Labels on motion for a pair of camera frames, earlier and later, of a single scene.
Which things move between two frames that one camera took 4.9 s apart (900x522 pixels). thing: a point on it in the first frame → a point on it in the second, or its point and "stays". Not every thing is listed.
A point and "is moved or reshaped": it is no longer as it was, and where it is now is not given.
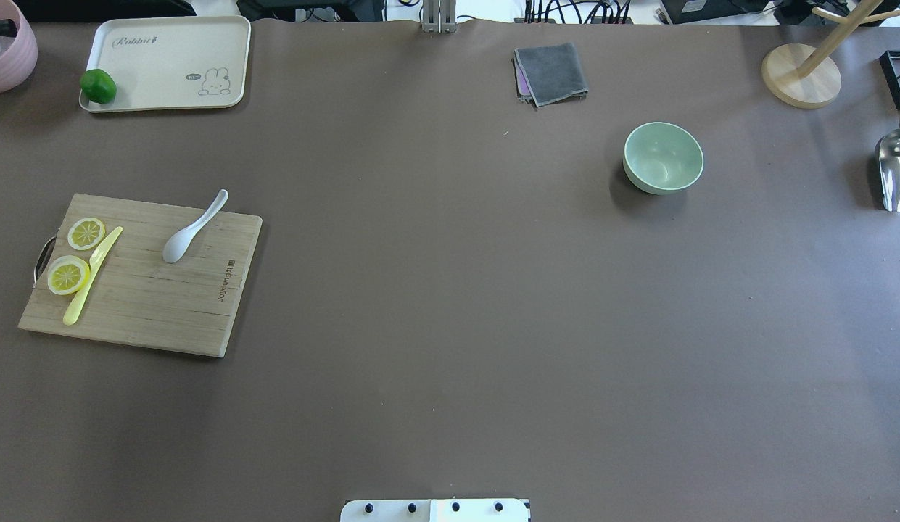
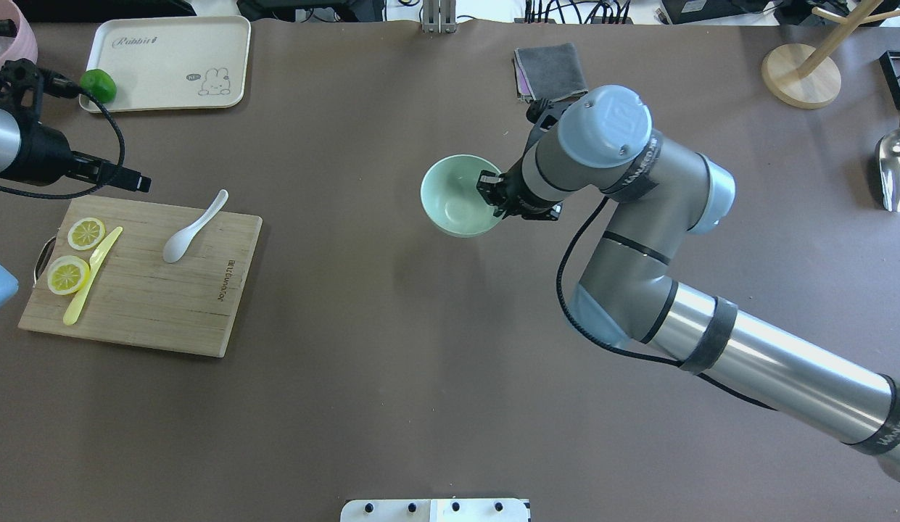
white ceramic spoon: x=178 y=242 stays
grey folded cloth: x=549 y=75 stays
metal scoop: x=895 y=157 stays
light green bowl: x=661 y=158 is moved or reshaped
